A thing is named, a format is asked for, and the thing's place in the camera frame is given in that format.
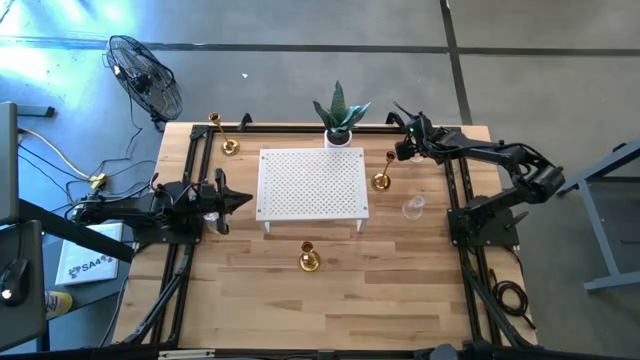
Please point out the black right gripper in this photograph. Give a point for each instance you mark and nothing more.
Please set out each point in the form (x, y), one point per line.
(419, 137)

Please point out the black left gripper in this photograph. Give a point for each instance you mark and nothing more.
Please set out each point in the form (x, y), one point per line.
(212, 197)

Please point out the tall gold candlestick holder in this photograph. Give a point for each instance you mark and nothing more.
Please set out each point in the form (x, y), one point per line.
(310, 261)
(230, 146)
(381, 182)

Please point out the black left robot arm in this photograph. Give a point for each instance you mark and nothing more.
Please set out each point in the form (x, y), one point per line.
(125, 212)

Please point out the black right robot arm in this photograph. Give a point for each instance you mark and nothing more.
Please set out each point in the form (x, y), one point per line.
(500, 152)

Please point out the green snake plant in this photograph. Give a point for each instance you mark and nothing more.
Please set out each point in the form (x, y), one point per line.
(340, 112)

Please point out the white perforated metal riser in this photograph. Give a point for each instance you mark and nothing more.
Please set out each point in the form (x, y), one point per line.
(310, 185)

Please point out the white plant pot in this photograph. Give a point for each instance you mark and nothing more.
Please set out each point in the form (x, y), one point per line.
(327, 143)

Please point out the black floor fan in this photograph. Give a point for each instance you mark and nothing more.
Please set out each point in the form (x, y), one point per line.
(143, 80)

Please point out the white printed box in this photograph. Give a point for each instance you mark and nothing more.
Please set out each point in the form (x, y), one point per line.
(90, 265)

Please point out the yellow can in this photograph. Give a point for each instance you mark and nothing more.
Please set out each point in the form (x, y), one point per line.
(59, 303)

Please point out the grey metal stand foot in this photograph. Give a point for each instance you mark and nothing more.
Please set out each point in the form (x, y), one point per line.
(36, 111)

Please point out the grey monitor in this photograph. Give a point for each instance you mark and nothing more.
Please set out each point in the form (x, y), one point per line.
(7, 165)

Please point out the black computer mouse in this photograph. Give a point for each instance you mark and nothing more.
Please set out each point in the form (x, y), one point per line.
(14, 282)

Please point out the black desk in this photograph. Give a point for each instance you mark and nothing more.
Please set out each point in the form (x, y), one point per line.
(25, 320)

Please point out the black aluminium table frame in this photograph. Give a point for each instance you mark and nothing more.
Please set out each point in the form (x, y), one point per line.
(280, 129)

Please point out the silver aluminium post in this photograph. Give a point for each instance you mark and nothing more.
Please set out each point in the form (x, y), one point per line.
(185, 354)

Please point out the grey metal table frame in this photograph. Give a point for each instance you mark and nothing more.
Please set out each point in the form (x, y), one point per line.
(597, 235)

